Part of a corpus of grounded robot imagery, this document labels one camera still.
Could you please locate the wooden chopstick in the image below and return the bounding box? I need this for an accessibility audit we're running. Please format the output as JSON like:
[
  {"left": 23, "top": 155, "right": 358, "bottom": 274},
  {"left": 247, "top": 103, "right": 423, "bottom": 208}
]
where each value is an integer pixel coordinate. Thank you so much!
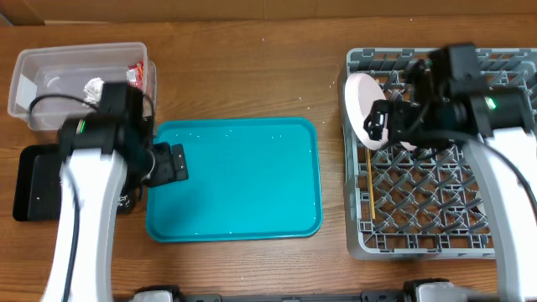
[{"left": 365, "top": 148, "right": 376, "bottom": 220}]

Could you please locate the pink plate with rice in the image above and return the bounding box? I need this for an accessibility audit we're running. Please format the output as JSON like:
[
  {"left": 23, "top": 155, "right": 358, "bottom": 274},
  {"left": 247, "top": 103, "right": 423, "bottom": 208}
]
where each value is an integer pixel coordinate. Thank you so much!
[{"left": 344, "top": 73, "right": 388, "bottom": 150}]

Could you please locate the white paper tissue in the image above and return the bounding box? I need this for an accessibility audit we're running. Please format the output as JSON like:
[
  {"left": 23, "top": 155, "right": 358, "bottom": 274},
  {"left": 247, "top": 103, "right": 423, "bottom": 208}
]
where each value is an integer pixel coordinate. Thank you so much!
[{"left": 84, "top": 77, "right": 104, "bottom": 105}]

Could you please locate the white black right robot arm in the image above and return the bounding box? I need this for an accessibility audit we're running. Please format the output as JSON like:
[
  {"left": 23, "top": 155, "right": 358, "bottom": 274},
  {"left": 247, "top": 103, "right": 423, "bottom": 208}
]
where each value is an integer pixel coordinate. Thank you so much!
[{"left": 345, "top": 55, "right": 536, "bottom": 301}]

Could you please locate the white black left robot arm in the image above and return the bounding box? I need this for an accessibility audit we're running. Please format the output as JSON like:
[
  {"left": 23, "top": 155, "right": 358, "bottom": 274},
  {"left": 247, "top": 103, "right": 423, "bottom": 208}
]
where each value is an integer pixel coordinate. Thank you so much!
[{"left": 41, "top": 92, "right": 176, "bottom": 301}]

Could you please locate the grey dishwasher rack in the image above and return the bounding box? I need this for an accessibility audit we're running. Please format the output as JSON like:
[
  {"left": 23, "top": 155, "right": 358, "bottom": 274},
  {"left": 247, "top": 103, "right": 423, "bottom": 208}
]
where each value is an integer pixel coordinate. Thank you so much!
[{"left": 338, "top": 48, "right": 536, "bottom": 260}]

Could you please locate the clear plastic waste bin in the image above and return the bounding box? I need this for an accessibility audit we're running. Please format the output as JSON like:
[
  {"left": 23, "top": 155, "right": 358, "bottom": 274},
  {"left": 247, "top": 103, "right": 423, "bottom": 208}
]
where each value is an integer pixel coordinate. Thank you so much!
[{"left": 8, "top": 42, "right": 157, "bottom": 131}]

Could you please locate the teal serving tray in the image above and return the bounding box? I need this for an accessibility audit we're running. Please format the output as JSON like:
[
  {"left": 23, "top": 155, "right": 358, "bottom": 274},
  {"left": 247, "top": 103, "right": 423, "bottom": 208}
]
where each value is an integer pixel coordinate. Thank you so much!
[{"left": 146, "top": 117, "right": 323, "bottom": 243}]

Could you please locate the red snack wrapper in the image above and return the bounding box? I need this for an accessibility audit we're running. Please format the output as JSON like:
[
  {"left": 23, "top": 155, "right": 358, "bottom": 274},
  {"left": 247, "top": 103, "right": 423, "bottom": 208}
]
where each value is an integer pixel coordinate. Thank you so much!
[{"left": 126, "top": 60, "right": 144, "bottom": 90}]

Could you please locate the black plastic tray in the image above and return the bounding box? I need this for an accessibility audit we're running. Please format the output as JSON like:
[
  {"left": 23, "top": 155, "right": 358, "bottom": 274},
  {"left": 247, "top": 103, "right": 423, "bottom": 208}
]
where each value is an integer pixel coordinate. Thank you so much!
[{"left": 13, "top": 143, "right": 63, "bottom": 221}]

